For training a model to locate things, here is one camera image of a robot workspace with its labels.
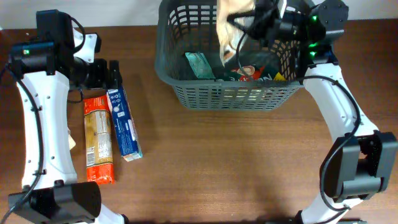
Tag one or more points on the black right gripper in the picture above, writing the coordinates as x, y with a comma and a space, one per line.
259, 20

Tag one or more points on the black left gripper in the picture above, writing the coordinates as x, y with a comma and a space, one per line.
104, 73

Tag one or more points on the beige Pantree snack bag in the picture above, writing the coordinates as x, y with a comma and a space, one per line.
228, 35

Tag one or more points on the orange biscuit packet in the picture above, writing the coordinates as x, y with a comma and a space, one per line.
99, 153

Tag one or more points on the green Nescafe coffee bag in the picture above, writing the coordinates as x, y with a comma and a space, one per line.
251, 72

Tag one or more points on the blue rectangular carton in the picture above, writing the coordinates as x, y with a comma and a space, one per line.
123, 122

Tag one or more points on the mint green snack wrapper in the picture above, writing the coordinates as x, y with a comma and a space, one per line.
199, 65

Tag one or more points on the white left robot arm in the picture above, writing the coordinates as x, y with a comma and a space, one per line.
45, 71

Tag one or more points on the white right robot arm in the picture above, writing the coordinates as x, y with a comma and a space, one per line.
360, 161

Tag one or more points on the grey plastic mesh basket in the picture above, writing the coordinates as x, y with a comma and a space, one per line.
190, 26

